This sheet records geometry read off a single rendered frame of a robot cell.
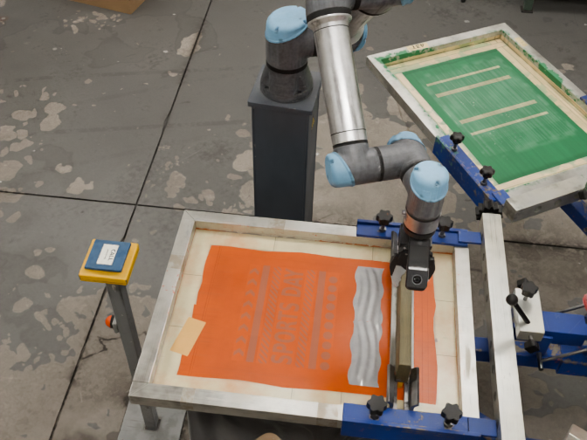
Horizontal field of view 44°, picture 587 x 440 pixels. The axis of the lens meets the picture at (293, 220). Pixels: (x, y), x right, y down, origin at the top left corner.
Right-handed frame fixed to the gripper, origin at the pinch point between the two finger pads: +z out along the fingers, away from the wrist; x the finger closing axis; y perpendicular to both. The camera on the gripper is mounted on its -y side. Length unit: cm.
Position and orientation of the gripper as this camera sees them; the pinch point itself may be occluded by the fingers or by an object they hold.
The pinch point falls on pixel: (407, 286)
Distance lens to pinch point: 171.2
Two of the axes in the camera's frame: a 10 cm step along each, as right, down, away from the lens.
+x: -9.9, -0.9, 0.6
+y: 1.1, -7.4, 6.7
